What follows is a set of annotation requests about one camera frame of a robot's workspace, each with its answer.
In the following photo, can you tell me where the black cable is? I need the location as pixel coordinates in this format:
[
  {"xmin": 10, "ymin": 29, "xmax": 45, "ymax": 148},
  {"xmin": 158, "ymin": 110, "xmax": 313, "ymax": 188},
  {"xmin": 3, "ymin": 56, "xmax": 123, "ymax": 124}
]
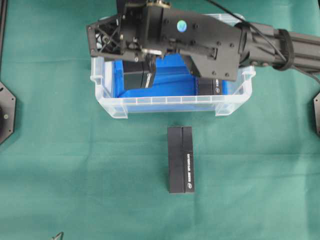
[{"xmin": 206, "ymin": 0, "xmax": 320, "ymax": 83}]

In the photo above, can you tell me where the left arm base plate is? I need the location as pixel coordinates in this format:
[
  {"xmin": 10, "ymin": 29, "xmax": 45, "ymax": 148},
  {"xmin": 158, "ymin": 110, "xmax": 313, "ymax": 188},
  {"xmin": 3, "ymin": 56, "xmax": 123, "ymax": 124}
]
[{"xmin": 0, "ymin": 82, "xmax": 16, "ymax": 144}]

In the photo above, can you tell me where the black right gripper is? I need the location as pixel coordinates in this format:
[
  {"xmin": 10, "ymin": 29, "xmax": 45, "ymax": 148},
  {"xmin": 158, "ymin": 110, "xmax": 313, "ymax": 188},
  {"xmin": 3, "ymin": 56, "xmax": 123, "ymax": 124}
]
[{"xmin": 86, "ymin": 0, "xmax": 242, "ymax": 81}]

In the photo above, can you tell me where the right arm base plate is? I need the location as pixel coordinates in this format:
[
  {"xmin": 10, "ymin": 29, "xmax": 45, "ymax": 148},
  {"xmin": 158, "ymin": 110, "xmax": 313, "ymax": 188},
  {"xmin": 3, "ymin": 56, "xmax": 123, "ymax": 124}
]
[{"xmin": 313, "ymin": 92, "xmax": 320, "ymax": 136}]

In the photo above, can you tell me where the small metal bracket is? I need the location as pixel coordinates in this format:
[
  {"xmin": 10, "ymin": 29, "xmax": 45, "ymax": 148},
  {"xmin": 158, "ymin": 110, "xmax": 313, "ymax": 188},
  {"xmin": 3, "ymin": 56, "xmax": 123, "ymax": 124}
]
[{"xmin": 51, "ymin": 231, "xmax": 64, "ymax": 240}]

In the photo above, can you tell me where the green table cloth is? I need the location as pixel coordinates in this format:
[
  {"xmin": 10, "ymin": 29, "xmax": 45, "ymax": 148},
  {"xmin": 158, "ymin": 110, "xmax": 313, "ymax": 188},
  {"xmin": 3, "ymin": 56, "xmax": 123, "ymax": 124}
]
[{"xmin": 0, "ymin": 0, "xmax": 320, "ymax": 240}]

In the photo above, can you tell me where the clear plastic storage bin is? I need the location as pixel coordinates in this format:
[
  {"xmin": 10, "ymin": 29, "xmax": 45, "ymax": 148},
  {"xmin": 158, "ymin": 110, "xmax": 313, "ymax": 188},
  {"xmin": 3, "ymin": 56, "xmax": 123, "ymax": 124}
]
[{"xmin": 89, "ymin": 13, "xmax": 256, "ymax": 119}]

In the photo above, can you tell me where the black box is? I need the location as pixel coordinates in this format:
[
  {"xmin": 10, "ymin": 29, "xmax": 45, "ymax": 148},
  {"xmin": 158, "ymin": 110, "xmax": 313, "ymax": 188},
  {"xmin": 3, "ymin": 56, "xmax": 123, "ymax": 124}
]
[
  {"xmin": 167, "ymin": 126, "xmax": 195, "ymax": 194},
  {"xmin": 122, "ymin": 60, "xmax": 156, "ymax": 90},
  {"xmin": 197, "ymin": 77, "xmax": 224, "ymax": 96}
]

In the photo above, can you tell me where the blue liner in bin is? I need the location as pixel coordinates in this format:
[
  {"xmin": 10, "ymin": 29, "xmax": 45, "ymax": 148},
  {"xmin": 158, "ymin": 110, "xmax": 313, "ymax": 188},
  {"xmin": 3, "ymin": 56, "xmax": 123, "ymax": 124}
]
[{"xmin": 114, "ymin": 54, "xmax": 228, "ymax": 98}]

